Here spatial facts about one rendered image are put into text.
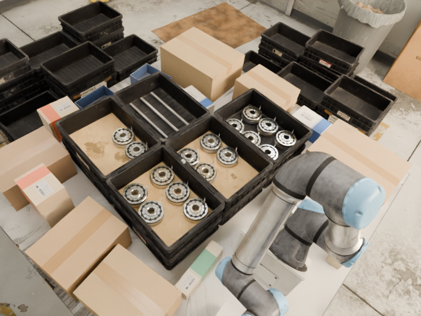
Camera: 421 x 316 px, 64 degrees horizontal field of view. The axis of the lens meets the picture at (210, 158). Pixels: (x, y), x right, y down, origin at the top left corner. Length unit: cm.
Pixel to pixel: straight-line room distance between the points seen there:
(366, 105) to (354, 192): 191
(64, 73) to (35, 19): 167
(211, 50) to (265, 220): 134
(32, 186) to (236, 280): 87
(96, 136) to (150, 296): 80
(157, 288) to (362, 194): 78
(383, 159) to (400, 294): 107
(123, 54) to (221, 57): 111
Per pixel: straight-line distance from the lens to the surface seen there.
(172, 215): 141
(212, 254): 142
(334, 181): 82
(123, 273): 130
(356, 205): 81
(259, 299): 99
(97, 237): 136
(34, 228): 164
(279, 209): 90
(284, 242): 126
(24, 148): 169
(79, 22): 312
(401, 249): 271
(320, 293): 154
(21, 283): 235
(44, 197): 143
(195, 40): 213
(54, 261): 137
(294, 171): 86
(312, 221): 123
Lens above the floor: 208
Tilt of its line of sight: 53 degrees down
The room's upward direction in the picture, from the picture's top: 8 degrees clockwise
